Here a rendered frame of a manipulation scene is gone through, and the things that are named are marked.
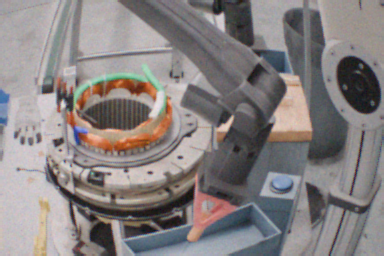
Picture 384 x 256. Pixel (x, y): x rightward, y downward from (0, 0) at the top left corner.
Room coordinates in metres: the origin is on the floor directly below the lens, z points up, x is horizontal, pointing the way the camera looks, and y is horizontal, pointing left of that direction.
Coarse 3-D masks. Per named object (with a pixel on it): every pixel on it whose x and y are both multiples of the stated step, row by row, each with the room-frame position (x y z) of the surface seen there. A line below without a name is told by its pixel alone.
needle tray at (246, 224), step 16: (240, 208) 1.09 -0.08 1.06; (256, 208) 1.09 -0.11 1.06; (192, 224) 1.04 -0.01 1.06; (224, 224) 1.07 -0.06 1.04; (240, 224) 1.09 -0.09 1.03; (256, 224) 1.08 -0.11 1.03; (272, 224) 1.04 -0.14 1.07; (128, 240) 0.98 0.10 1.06; (144, 240) 1.00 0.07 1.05; (160, 240) 1.01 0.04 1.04; (176, 240) 1.03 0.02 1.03; (208, 240) 1.04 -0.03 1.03; (224, 240) 1.04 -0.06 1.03; (240, 240) 1.04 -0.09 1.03; (256, 240) 1.04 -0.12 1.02; (272, 240) 1.00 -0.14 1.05
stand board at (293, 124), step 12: (288, 96) 1.43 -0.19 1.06; (300, 96) 1.43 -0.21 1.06; (288, 108) 1.38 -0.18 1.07; (300, 108) 1.39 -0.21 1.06; (288, 120) 1.34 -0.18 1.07; (300, 120) 1.34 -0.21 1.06; (216, 132) 1.31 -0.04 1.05; (276, 132) 1.31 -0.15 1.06; (288, 132) 1.31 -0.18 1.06; (300, 132) 1.31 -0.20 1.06
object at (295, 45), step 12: (288, 12) 2.87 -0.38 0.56; (300, 12) 2.94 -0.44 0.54; (312, 12) 2.96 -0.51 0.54; (288, 24) 2.83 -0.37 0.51; (300, 24) 2.93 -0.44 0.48; (312, 24) 2.94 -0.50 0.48; (288, 36) 2.72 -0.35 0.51; (300, 36) 2.65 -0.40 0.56; (312, 36) 2.93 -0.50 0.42; (288, 48) 2.73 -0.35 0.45; (300, 48) 2.65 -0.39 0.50; (312, 48) 2.61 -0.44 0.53; (312, 60) 2.62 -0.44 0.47
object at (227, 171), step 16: (224, 144) 1.01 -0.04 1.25; (208, 160) 1.03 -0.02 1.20; (224, 160) 1.00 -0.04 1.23; (240, 160) 0.99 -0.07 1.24; (256, 160) 1.00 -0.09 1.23; (208, 176) 0.99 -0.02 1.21; (224, 176) 0.99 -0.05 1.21; (240, 176) 0.99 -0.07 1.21; (208, 192) 0.96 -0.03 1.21; (224, 192) 0.96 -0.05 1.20; (240, 192) 0.97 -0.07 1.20
